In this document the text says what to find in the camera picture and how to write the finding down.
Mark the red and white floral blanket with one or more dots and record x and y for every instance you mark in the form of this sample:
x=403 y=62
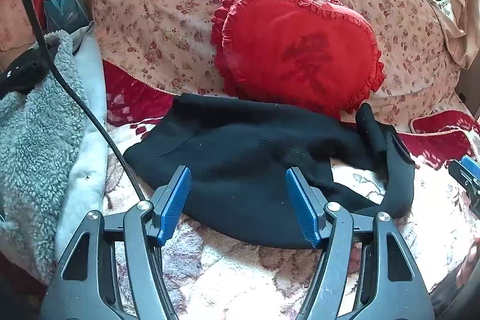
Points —
x=232 y=267

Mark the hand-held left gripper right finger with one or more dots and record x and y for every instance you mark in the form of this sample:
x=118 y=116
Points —
x=302 y=203

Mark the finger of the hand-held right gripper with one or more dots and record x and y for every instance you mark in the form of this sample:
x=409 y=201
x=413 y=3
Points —
x=467 y=175

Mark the floral quilt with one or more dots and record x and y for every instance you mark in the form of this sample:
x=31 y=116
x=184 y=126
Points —
x=168 y=5

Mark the blue package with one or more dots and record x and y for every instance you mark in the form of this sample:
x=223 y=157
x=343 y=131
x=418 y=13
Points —
x=67 y=12

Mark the grey fleece jacket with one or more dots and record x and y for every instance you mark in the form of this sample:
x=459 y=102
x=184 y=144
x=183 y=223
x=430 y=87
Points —
x=33 y=140

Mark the red heart-shaped pillow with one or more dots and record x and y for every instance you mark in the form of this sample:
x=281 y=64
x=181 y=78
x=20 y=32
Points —
x=300 y=50

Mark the beige cloth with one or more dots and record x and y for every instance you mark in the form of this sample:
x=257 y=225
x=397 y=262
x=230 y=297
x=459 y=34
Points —
x=461 y=24

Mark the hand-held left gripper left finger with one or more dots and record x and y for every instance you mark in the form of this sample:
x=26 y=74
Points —
x=174 y=200

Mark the black pants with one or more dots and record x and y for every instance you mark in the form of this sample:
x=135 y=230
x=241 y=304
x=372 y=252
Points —
x=232 y=155

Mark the pink floral cloth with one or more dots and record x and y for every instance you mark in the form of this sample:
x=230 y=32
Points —
x=15 y=16

